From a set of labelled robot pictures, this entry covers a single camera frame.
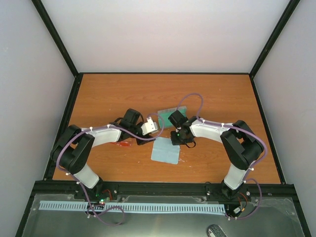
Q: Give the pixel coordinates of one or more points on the red sunglasses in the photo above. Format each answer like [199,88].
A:
[122,143]

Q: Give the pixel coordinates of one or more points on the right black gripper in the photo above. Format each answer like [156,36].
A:
[175,142]

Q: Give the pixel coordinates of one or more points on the black aluminium frame rail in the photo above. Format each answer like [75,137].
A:
[212,192]

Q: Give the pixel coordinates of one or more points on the light blue slotted cable duct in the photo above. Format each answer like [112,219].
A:
[137,208]

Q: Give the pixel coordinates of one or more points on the grey glasses case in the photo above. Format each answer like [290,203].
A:
[164,114]

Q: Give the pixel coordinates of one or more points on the black white oval object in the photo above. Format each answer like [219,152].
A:
[215,231]

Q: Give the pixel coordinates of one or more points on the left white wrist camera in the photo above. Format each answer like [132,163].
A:
[149,127]

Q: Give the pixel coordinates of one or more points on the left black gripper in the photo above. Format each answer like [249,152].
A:
[140,141]

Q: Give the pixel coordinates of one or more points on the right connector with wires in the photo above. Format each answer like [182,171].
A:
[242,203]

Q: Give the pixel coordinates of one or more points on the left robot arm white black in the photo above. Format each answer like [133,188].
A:
[73,148]

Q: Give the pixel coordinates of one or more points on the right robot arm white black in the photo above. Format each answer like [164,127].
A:
[242,146]

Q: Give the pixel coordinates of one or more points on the left controller board with LED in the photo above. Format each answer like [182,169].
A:
[104,197]

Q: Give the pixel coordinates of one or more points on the light blue cleaning cloth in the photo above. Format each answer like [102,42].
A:
[164,151]

